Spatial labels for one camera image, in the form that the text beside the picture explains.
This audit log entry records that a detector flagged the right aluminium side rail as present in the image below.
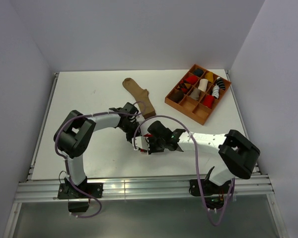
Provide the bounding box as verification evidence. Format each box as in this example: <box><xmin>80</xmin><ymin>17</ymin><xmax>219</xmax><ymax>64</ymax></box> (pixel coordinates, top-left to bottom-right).
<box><xmin>224</xmin><ymin>69</ymin><xmax>260</xmax><ymax>174</ymax></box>

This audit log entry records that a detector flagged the white grey striped sock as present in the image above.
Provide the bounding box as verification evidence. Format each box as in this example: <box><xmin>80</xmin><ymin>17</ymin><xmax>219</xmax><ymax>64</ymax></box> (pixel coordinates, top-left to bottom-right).
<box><xmin>212</xmin><ymin>85</ymin><xmax>220</xmax><ymax>99</ymax></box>

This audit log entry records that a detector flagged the cream rolled sock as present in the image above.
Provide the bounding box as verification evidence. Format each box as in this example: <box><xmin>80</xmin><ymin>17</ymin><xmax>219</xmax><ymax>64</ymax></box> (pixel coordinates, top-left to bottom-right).
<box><xmin>198</xmin><ymin>78</ymin><xmax>209</xmax><ymax>92</ymax></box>

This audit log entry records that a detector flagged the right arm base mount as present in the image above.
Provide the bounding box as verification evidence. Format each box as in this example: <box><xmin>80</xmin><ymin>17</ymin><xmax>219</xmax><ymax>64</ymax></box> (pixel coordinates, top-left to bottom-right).
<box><xmin>189</xmin><ymin>179</ymin><xmax>231</xmax><ymax>209</ymax></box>

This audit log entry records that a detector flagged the red rolled sock lower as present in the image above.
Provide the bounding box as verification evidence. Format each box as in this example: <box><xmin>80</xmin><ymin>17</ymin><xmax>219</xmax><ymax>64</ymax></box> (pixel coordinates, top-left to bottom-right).
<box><xmin>202</xmin><ymin>95</ymin><xmax>215</xmax><ymax>109</ymax></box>

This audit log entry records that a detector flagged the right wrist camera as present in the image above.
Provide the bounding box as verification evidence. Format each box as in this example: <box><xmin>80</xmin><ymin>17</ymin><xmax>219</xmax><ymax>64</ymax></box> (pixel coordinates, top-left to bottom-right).
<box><xmin>132</xmin><ymin>136</ymin><xmax>149</xmax><ymax>151</ymax></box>

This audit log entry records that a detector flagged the dark brown rolled sock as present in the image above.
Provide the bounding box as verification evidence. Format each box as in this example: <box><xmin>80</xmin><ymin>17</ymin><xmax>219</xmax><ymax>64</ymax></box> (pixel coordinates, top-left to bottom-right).
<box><xmin>169</xmin><ymin>90</ymin><xmax>184</xmax><ymax>103</ymax></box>

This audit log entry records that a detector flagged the aluminium front rail frame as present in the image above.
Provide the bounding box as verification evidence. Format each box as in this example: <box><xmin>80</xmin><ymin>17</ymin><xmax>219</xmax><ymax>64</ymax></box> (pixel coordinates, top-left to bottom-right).
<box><xmin>14</xmin><ymin>174</ymin><xmax>274</xmax><ymax>203</ymax></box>

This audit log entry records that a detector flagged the tan brown sock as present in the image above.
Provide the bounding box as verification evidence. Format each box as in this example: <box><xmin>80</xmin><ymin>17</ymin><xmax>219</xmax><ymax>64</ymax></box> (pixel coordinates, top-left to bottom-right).
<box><xmin>122</xmin><ymin>78</ymin><xmax>156</xmax><ymax>119</ymax></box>

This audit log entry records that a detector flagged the black white striped sock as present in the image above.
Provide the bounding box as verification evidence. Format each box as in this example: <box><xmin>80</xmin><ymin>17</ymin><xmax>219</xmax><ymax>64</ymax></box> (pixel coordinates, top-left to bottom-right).
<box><xmin>216</xmin><ymin>77</ymin><xmax>226</xmax><ymax>91</ymax></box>

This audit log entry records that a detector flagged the red rolled sock upper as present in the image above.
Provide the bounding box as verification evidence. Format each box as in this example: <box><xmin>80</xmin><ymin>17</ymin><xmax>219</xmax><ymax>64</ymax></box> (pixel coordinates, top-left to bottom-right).
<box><xmin>185</xmin><ymin>75</ymin><xmax>199</xmax><ymax>85</ymax></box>

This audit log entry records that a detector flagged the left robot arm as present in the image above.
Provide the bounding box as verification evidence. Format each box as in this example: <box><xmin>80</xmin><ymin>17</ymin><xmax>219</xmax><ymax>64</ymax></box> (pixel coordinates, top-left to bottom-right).
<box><xmin>54</xmin><ymin>103</ymin><xmax>141</xmax><ymax>198</ymax></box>

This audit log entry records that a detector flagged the orange divided sock tray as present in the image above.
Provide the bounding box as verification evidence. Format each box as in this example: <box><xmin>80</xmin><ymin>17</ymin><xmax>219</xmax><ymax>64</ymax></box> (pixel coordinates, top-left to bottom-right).
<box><xmin>164</xmin><ymin>64</ymin><xmax>231</xmax><ymax>125</ymax></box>

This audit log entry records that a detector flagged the aluminium side rail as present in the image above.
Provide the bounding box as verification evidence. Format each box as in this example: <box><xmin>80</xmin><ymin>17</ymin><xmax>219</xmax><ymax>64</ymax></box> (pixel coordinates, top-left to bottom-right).
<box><xmin>25</xmin><ymin>72</ymin><xmax>60</xmax><ymax>181</ymax></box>
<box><xmin>224</xmin><ymin>69</ymin><xmax>260</xmax><ymax>174</ymax></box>

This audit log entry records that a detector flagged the red white striped sock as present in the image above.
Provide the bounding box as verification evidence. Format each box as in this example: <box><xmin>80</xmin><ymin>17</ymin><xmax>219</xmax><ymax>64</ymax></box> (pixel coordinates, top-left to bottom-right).
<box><xmin>136</xmin><ymin>133</ymin><xmax>152</xmax><ymax>155</ymax></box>

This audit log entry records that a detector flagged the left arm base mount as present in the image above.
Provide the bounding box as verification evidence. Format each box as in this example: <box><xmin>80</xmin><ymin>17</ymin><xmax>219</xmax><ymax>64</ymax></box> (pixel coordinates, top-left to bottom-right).
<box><xmin>57</xmin><ymin>180</ymin><xmax>103</xmax><ymax>215</ymax></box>

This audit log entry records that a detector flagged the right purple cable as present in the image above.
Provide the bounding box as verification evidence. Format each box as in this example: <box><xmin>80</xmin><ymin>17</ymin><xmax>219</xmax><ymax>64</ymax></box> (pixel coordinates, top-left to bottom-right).
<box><xmin>133</xmin><ymin>115</ymin><xmax>236</xmax><ymax>227</ymax></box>

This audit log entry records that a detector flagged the red rolled sock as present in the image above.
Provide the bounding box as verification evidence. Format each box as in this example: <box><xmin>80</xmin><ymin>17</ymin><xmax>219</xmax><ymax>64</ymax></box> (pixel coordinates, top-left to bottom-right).
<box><xmin>202</xmin><ymin>95</ymin><xmax>215</xmax><ymax>109</ymax></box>
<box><xmin>185</xmin><ymin>75</ymin><xmax>199</xmax><ymax>85</ymax></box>

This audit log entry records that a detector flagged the dark teal rolled sock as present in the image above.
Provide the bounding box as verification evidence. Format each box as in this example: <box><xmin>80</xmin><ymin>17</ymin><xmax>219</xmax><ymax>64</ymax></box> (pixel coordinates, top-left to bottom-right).
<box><xmin>193</xmin><ymin>68</ymin><xmax>204</xmax><ymax>77</ymax></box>

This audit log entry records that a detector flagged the grey brown rolled sock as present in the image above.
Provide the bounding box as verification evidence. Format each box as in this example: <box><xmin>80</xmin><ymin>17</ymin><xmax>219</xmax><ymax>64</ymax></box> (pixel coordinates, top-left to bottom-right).
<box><xmin>189</xmin><ymin>88</ymin><xmax>201</xmax><ymax>101</ymax></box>

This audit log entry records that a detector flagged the argyle patterned rolled sock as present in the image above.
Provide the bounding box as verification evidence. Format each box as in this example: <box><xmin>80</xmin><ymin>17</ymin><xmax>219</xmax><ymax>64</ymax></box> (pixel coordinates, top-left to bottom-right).
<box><xmin>176</xmin><ymin>82</ymin><xmax>191</xmax><ymax>94</ymax></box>

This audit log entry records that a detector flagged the purple cable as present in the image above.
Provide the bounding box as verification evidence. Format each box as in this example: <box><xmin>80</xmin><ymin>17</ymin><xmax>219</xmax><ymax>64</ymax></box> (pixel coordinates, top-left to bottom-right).
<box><xmin>133</xmin><ymin>115</ymin><xmax>236</xmax><ymax>227</ymax></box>
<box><xmin>54</xmin><ymin>101</ymin><xmax>147</xmax><ymax>219</ymax></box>

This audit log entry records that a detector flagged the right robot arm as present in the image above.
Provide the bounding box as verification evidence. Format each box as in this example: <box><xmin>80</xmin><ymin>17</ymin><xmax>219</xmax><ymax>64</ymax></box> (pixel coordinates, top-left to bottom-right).
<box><xmin>148</xmin><ymin>121</ymin><xmax>260</xmax><ymax>193</ymax></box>

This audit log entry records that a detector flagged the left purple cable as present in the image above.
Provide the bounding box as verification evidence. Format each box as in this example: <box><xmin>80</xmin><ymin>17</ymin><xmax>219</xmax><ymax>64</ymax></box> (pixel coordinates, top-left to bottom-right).
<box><xmin>54</xmin><ymin>101</ymin><xmax>147</xmax><ymax>219</ymax></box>

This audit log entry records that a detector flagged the left aluminium side rail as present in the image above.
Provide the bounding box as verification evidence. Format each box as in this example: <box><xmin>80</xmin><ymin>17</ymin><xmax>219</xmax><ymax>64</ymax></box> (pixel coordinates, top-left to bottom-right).
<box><xmin>25</xmin><ymin>72</ymin><xmax>60</xmax><ymax>181</ymax></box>

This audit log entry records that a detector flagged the yellow rolled sock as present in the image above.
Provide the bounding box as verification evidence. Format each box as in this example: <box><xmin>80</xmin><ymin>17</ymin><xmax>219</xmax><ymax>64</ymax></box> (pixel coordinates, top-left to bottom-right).
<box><xmin>205</xmin><ymin>71</ymin><xmax>214</xmax><ymax>83</ymax></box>

